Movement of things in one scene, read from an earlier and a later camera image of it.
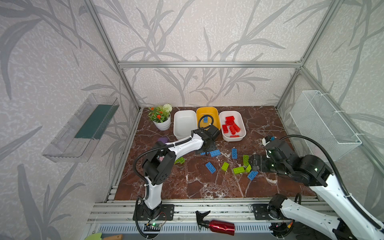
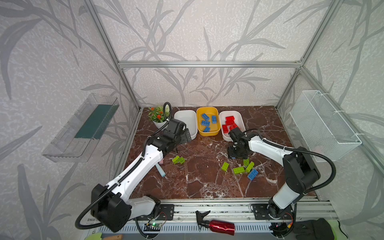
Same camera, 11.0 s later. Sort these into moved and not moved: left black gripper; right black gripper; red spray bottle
Moved: right black gripper; left black gripper
Not moved: red spray bottle
